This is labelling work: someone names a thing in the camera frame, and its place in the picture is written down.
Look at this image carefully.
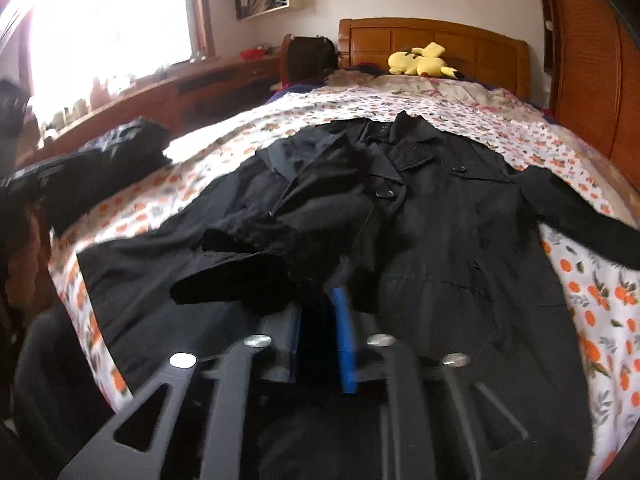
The orange print bed sheet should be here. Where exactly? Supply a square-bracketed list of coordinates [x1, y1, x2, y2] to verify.
[50, 82, 640, 480]

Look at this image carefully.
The wooden wardrobe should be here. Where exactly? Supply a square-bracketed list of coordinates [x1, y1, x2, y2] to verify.
[532, 0, 640, 196]

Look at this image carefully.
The row of bottles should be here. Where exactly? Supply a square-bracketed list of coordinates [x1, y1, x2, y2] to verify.
[37, 74, 133, 138]

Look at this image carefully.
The window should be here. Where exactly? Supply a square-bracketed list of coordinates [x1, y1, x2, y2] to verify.
[10, 0, 216, 111]

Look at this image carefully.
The black coat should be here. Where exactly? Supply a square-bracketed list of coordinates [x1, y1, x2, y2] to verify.
[76, 114, 640, 480]

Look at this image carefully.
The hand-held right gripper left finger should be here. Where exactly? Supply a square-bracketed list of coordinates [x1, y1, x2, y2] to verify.
[57, 304, 304, 480]

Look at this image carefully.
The floral quilt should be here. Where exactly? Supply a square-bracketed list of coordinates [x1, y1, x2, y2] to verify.
[324, 67, 543, 118]

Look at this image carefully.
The wooden bed headboard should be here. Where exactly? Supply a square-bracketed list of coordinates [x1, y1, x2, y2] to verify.
[337, 17, 532, 101]

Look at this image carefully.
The wooden window cabinet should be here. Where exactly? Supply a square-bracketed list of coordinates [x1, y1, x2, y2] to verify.
[15, 52, 283, 168]

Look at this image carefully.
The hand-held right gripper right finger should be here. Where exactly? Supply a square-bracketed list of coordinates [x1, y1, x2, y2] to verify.
[331, 286, 532, 480]

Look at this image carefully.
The yellow plush toy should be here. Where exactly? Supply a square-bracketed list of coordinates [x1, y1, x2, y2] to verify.
[388, 41, 466, 81]

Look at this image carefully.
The pile of dark clothes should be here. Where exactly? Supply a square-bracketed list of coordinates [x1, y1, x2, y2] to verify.
[10, 117, 173, 231]

